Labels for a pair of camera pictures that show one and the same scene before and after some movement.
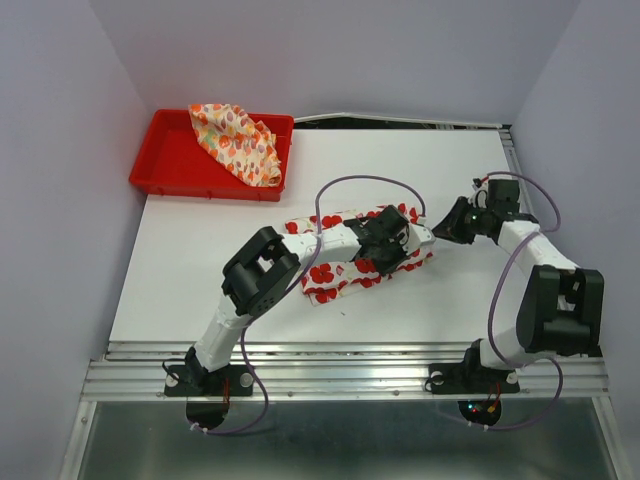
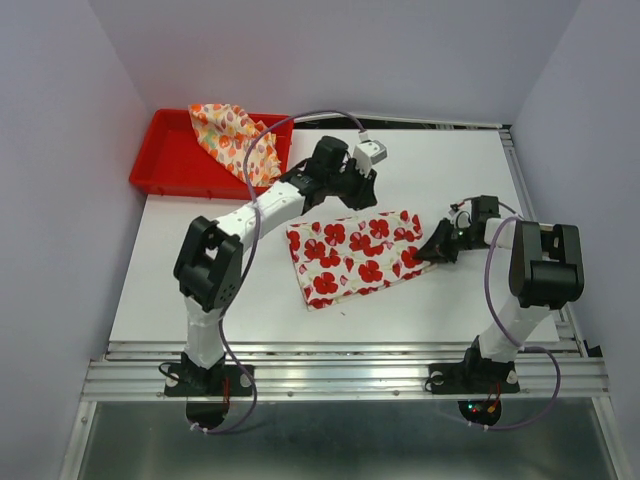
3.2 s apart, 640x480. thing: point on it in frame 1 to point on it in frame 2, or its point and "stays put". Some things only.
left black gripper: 400,253 to 365,194
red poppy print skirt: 329,281 stays put
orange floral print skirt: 248,150 stays put
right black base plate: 461,379 stays put
